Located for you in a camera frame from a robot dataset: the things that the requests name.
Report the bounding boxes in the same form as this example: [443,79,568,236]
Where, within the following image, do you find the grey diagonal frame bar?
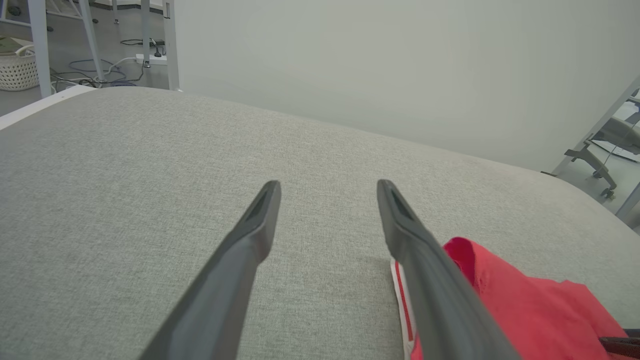
[542,75,640,177]

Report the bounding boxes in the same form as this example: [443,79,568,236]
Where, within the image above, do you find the bundle of cables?
[100,55,139,82]

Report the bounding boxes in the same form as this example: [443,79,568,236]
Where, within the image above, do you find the grey partition frame post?
[162,0,180,91]

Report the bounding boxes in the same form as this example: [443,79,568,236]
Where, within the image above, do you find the straight grey table leg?
[27,0,54,99]

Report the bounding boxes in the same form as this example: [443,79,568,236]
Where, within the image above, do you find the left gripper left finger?
[137,180,282,360]

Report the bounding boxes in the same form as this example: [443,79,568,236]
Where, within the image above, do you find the white woven laundry basket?
[0,37,41,92]

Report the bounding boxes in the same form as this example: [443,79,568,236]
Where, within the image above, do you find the red white basketball jersey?
[390,236,633,360]

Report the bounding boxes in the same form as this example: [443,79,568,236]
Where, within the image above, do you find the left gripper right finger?
[376,179,524,360]

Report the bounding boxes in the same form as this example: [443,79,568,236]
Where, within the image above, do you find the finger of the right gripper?
[598,336,640,357]

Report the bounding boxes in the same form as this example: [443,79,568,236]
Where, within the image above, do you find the thin grey table leg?
[140,0,152,68]

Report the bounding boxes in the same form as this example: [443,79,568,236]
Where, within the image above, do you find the grey office chair base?
[565,115,640,201]

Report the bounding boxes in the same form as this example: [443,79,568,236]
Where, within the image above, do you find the black floor cable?
[120,37,166,49]

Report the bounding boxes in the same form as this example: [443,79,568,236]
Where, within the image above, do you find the slanted grey table leg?
[77,0,106,84]

